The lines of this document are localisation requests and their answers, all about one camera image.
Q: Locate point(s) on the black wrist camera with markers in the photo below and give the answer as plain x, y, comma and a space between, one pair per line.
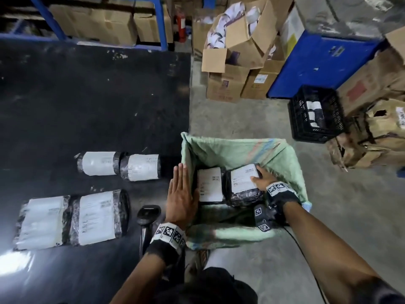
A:
265, 216

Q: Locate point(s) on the person's left thumb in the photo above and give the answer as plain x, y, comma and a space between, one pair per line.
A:
195, 198

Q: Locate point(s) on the large flat parcel white label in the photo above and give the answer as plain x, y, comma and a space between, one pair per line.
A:
41, 223
98, 218

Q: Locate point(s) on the person's black sleeve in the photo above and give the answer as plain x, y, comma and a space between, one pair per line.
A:
379, 292

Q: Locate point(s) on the person's left middle finger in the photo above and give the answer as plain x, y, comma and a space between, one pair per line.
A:
181, 178

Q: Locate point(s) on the black plastic crate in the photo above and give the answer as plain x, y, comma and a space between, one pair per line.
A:
316, 136

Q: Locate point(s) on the person's black trousers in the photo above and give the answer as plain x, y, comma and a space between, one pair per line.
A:
208, 288

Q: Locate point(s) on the green woven sack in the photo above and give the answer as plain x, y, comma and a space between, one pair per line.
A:
234, 151

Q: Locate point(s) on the large cardboard box under rack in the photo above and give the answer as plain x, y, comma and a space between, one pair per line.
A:
95, 22

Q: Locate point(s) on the cardboard box flap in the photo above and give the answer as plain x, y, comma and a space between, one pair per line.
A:
397, 44

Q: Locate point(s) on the small black parcel white label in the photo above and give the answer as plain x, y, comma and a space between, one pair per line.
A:
140, 167
98, 163

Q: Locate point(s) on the left wristband with markers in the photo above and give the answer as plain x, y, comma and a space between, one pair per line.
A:
166, 239

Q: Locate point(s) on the blue metal rack frame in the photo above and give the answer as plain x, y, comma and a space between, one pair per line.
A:
159, 22

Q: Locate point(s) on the black barcode scanner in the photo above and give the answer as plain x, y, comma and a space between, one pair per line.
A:
147, 218

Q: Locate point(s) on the person's left little finger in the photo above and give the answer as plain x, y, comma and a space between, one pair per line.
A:
171, 189

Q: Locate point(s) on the person's shoe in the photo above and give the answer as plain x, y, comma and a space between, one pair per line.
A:
197, 264

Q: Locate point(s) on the pile of white label rolls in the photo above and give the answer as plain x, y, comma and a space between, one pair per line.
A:
221, 28

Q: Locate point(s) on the person's left forearm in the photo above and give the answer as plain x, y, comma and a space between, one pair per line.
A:
142, 281

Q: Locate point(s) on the grey plastic sheet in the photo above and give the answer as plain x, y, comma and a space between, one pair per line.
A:
348, 12

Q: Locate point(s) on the cardboard box with purple print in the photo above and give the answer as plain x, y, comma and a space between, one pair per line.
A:
224, 87

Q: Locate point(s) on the plain cardboard box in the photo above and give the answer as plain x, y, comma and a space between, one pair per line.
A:
200, 37

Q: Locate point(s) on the torn cardboard box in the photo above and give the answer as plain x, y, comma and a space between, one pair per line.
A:
373, 139

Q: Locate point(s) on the wristband with markers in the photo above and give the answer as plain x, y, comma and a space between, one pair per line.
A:
166, 239
281, 192

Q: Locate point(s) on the person's right thumb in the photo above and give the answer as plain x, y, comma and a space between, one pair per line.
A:
255, 180

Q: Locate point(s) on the person's right hand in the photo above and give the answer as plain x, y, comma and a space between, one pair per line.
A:
265, 182

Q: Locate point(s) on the small cardboard box under rack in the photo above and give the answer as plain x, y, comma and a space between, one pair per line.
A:
148, 26

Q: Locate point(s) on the right wristband with markers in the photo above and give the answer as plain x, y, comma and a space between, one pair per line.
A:
281, 192

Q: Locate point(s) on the person's right forearm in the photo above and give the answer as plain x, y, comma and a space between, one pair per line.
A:
326, 250

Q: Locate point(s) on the red fire extinguisher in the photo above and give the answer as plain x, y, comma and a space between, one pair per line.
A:
181, 25

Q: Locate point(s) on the open cardboard box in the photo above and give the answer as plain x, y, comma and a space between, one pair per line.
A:
240, 44

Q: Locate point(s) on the cardboard box with white label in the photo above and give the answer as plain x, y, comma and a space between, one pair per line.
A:
259, 83

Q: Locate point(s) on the person's left hand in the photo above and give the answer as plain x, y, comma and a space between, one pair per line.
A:
180, 205

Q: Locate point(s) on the white rolls in crate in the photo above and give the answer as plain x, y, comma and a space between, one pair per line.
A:
314, 113

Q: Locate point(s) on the cardboard box with red print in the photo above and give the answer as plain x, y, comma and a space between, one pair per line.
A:
370, 82

